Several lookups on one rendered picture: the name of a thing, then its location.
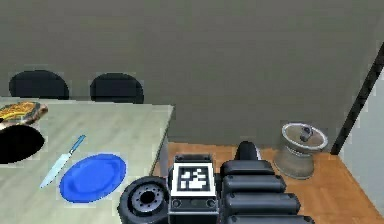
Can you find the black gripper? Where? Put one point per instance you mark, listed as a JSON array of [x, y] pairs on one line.
[[144, 200]]

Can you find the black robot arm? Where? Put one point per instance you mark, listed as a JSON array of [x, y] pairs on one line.
[[233, 186]]

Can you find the black round chair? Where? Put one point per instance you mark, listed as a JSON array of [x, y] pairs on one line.
[[116, 88], [38, 85]]

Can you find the blue plate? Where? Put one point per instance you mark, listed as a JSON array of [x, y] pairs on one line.
[[93, 177]]

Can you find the pale wooden table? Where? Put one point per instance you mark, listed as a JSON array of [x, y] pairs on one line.
[[100, 133]]

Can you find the black bowl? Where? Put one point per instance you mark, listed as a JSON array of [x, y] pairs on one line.
[[16, 144]]

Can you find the brown bread on plate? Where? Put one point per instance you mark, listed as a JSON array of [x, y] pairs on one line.
[[20, 111]]

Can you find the grey bin with lid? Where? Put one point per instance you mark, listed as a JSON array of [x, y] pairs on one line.
[[298, 150]]

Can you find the black door frame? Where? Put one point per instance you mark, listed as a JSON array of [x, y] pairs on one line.
[[358, 103]]

